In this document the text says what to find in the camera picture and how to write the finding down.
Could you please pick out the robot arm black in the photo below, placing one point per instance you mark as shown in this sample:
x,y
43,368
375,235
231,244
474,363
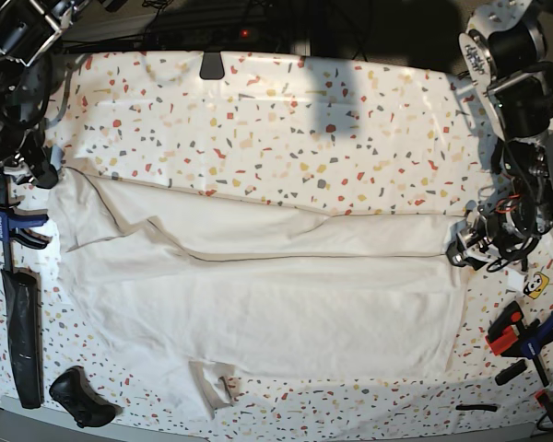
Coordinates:
x,y
505,50
28,31

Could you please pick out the red blue bar clamp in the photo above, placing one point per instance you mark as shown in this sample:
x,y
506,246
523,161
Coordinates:
x,y
509,337

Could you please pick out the white T-shirt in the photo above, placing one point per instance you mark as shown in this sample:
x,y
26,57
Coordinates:
x,y
185,290

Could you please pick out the yellow cartoon face sticker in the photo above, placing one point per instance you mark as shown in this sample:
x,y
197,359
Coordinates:
x,y
536,285

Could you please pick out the terrazzo pattern tablecloth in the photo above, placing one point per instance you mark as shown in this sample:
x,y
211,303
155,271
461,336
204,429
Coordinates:
x,y
332,137

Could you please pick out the small black bar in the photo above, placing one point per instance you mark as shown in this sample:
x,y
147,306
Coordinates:
x,y
509,373

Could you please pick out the black power strip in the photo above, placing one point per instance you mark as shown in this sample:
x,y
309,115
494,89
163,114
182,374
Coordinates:
x,y
205,36

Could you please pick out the blue black bar clamp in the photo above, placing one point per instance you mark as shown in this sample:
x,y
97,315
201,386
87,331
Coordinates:
x,y
16,227

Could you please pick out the black game controller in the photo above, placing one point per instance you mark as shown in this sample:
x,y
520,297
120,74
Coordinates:
x,y
72,391

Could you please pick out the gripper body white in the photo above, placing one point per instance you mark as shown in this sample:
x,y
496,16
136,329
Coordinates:
x,y
501,237

